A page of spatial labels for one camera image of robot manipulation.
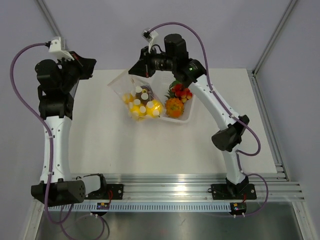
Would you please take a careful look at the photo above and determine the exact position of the red lychee bunch with leaves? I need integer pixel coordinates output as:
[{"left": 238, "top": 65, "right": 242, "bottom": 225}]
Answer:
[{"left": 165, "top": 80, "right": 193, "bottom": 104}]

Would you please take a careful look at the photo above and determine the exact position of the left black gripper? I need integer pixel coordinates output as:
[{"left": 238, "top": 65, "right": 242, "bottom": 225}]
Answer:
[{"left": 57, "top": 51, "right": 97, "bottom": 93}]

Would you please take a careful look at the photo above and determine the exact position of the clear zip top bag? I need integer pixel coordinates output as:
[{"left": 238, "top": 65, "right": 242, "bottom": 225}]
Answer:
[{"left": 108, "top": 70, "right": 165, "bottom": 122}]

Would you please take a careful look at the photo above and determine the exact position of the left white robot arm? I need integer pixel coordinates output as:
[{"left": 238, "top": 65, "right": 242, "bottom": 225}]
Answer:
[{"left": 31, "top": 51, "right": 108, "bottom": 207}]

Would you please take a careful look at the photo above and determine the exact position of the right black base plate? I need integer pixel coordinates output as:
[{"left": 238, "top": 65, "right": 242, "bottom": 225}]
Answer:
[{"left": 207, "top": 183, "right": 257, "bottom": 200}]

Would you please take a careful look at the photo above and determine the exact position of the orange spiky horned melon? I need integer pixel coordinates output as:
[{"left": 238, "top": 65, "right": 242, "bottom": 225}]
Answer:
[{"left": 165, "top": 98, "right": 185, "bottom": 118}]

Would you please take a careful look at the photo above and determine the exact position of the white slotted cable duct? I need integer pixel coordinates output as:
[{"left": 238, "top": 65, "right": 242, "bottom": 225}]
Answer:
[{"left": 48, "top": 202, "right": 231, "bottom": 213}]

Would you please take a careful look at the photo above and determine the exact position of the dark red plum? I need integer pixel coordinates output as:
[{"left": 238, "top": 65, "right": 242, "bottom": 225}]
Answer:
[{"left": 135, "top": 85, "right": 155, "bottom": 105}]

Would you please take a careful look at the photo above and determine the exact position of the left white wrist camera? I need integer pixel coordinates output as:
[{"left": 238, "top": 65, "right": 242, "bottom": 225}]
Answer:
[{"left": 48, "top": 36, "right": 75, "bottom": 61}]

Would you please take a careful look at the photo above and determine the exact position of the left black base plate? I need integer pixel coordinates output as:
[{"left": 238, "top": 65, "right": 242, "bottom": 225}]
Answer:
[{"left": 84, "top": 183, "right": 124, "bottom": 201}]

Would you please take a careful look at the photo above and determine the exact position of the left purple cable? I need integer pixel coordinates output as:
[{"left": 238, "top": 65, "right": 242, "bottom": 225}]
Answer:
[{"left": 9, "top": 42, "right": 110, "bottom": 240}]

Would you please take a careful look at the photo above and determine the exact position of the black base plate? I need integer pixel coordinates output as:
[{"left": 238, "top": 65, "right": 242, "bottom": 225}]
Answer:
[
  {"left": 84, "top": 183, "right": 124, "bottom": 201},
  {"left": 207, "top": 183, "right": 257, "bottom": 200}
]

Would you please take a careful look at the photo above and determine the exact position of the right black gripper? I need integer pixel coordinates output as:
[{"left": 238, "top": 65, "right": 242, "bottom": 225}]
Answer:
[{"left": 129, "top": 46, "right": 176, "bottom": 79}]

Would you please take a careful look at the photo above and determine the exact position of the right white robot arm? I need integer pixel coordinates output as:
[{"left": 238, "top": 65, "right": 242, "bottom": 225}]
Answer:
[{"left": 128, "top": 33, "right": 250, "bottom": 198}]

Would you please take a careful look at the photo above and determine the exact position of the yellow bell pepper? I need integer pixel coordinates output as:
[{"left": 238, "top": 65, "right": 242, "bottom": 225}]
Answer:
[{"left": 122, "top": 93, "right": 146, "bottom": 121}]

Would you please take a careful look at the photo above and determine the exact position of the yellow lemon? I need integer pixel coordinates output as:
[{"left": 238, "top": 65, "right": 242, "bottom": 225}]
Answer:
[{"left": 145, "top": 99, "right": 163, "bottom": 118}]

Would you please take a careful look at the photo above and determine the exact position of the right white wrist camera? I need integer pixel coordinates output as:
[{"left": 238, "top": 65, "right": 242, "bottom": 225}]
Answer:
[{"left": 141, "top": 29, "right": 159, "bottom": 53}]

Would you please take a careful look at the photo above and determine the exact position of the aluminium mounting rail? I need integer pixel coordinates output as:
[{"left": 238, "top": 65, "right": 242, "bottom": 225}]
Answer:
[{"left": 104, "top": 163, "right": 305, "bottom": 202}]

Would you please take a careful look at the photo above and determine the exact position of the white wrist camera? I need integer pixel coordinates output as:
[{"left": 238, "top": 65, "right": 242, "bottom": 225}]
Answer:
[
  {"left": 141, "top": 29, "right": 159, "bottom": 53},
  {"left": 48, "top": 36, "right": 75, "bottom": 61}
]

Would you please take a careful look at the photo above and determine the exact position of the white plastic basket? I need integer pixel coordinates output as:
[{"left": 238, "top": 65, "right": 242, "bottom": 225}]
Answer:
[{"left": 150, "top": 71, "right": 196, "bottom": 124}]

